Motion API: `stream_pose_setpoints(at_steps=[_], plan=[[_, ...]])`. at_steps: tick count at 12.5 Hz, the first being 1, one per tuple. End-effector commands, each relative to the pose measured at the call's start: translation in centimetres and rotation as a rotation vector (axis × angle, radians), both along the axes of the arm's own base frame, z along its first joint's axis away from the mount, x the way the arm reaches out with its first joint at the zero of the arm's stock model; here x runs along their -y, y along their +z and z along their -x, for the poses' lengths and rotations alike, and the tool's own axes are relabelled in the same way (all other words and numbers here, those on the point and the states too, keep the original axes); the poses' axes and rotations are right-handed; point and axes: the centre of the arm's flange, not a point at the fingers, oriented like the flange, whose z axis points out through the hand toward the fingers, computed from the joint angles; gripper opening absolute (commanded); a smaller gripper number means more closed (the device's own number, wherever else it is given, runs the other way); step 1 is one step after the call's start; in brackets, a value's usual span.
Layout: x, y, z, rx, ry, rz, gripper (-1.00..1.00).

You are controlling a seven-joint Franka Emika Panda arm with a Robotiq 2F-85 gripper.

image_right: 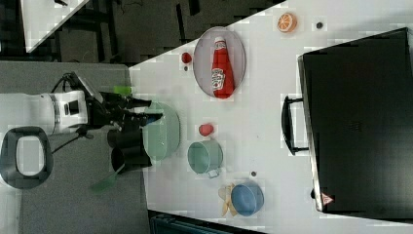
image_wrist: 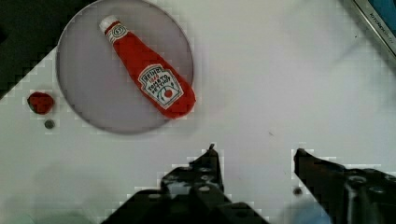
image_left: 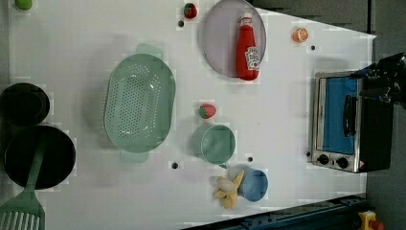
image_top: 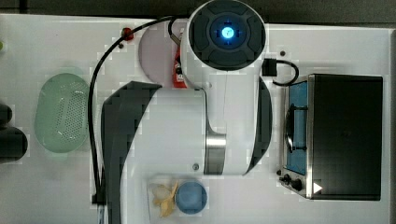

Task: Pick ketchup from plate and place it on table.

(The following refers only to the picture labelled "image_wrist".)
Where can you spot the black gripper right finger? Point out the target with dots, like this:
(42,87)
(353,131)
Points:
(349,196)

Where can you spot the grey round plate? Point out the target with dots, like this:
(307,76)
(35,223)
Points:
(92,77)

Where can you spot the red plush strawberry near plate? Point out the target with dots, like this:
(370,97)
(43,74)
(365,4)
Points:
(41,103)

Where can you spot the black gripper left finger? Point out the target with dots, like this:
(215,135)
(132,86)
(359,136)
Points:
(187,195)

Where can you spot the silver toaster oven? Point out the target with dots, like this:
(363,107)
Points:
(380,15)

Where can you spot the red plush ketchup bottle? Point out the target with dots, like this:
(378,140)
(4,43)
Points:
(157,80)

